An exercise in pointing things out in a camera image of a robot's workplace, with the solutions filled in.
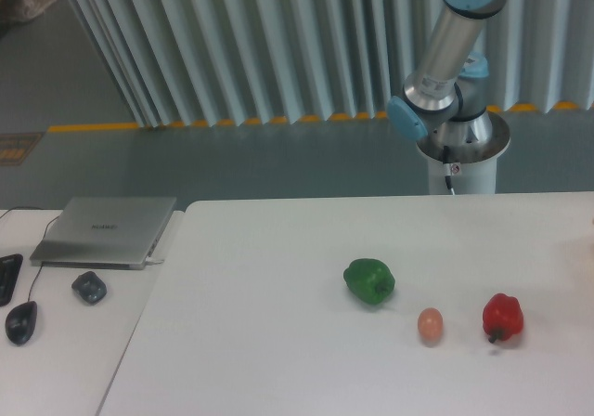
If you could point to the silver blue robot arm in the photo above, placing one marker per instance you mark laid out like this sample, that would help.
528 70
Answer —
448 54

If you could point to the green bell pepper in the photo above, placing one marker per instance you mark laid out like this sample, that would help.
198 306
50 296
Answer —
370 280

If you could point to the grey corrugated partition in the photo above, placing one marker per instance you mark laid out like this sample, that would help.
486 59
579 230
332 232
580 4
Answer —
235 60

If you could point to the brown egg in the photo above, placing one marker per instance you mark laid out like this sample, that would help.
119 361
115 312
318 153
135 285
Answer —
430 324

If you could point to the silver closed laptop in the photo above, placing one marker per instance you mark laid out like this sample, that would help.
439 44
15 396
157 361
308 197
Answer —
105 232

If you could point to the dark grey earbuds case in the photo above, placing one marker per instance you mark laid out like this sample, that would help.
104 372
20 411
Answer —
90 288

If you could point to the red bell pepper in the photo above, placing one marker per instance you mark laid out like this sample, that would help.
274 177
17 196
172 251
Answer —
502 318

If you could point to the black keyboard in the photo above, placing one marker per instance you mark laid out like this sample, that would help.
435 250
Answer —
10 267

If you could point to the black computer mouse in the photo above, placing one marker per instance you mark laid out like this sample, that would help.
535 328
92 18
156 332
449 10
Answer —
20 323

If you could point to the white laptop cable plug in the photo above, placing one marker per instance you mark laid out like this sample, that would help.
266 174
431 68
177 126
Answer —
150 261

